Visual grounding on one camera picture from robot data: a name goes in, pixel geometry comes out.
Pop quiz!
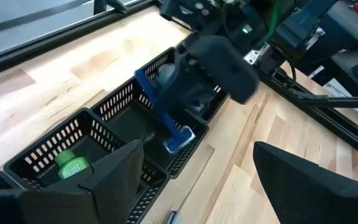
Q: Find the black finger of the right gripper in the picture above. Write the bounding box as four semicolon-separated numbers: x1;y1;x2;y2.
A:
157;46;198;113
194;74;222;109

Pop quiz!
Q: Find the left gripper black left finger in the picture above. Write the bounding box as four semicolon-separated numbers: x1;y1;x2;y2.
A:
0;139;145;224

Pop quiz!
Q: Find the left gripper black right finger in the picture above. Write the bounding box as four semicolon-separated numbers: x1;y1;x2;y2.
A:
253;141;358;224

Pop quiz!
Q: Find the grey roll-on deodorant bottle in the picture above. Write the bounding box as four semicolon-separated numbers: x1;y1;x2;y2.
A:
193;101;206;114
157;63;177;90
165;210;182;224

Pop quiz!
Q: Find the small green plastic bottle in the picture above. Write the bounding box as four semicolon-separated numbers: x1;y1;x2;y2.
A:
54;149;91;180

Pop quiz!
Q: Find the blue disposable razor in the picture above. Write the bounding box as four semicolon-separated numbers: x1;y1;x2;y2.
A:
134;68;196;155

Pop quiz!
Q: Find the grey laptop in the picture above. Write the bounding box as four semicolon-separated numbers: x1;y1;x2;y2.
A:
324;0;358;45

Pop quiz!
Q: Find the green cable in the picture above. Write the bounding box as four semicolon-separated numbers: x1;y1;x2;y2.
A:
260;0;284;45

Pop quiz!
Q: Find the black metal table frame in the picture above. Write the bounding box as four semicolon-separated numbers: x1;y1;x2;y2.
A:
0;0;358;158

